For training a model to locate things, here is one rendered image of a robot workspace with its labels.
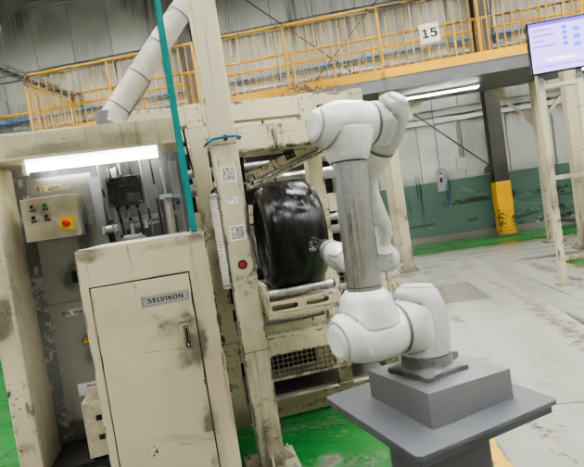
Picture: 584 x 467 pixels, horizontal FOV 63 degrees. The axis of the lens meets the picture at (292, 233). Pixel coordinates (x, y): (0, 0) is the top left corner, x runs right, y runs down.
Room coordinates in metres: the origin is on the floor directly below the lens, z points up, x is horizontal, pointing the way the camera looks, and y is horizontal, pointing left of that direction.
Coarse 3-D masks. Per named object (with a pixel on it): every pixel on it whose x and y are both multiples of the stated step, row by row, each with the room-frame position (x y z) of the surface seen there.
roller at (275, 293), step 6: (312, 282) 2.37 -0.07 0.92; (318, 282) 2.36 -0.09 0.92; (324, 282) 2.37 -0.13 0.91; (330, 282) 2.37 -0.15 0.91; (276, 288) 2.33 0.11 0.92; (282, 288) 2.33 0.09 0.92; (288, 288) 2.33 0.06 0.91; (294, 288) 2.33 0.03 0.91; (300, 288) 2.34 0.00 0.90; (306, 288) 2.34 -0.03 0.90; (312, 288) 2.35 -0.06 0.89; (318, 288) 2.36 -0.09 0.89; (324, 288) 2.38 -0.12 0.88; (270, 294) 2.30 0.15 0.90; (276, 294) 2.31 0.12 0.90; (282, 294) 2.32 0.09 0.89; (288, 294) 2.33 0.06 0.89; (294, 294) 2.34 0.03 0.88
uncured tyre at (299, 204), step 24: (264, 192) 2.34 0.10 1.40; (288, 192) 2.31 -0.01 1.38; (312, 192) 2.34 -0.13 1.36; (264, 216) 2.28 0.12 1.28; (288, 216) 2.23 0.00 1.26; (312, 216) 2.25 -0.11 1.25; (264, 240) 2.72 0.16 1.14; (288, 240) 2.21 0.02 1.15; (264, 264) 2.59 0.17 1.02; (288, 264) 2.24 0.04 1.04; (312, 264) 2.28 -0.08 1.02
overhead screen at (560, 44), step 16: (576, 16) 5.17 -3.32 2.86; (528, 32) 5.23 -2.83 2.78; (544, 32) 5.21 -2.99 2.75; (560, 32) 5.19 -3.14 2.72; (576, 32) 5.18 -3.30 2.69; (528, 48) 5.24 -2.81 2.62; (544, 48) 5.21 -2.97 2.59; (560, 48) 5.20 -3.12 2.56; (576, 48) 5.18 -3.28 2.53; (544, 64) 5.22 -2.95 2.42; (560, 64) 5.20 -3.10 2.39; (576, 64) 5.18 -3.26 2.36
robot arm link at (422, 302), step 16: (400, 288) 1.46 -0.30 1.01; (416, 288) 1.43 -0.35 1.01; (432, 288) 1.44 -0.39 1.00; (400, 304) 1.41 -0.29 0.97; (416, 304) 1.40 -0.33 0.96; (432, 304) 1.40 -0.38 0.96; (416, 320) 1.38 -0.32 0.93; (432, 320) 1.40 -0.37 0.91; (448, 320) 1.45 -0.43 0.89; (416, 336) 1.37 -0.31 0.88; (432, 336) 1.39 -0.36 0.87; (448, 336) 1.42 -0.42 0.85; (416, 352) 1.41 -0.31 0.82; (432, 352) 1.40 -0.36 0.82; (448, 352) 1.42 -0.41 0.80
